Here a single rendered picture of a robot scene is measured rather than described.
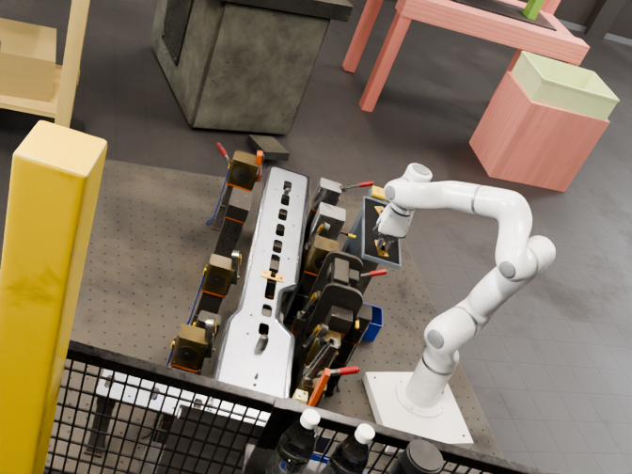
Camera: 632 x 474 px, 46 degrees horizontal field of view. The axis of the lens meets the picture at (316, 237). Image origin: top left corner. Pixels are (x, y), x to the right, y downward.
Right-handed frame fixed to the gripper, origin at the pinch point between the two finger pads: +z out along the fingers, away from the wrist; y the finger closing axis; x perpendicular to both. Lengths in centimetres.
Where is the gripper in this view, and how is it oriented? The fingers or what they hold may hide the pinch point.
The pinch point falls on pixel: (384, 243)
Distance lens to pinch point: 257.4
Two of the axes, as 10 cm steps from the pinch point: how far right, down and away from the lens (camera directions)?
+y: -9.4, -1.9, -2.7
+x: 1.0, 6.3, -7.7
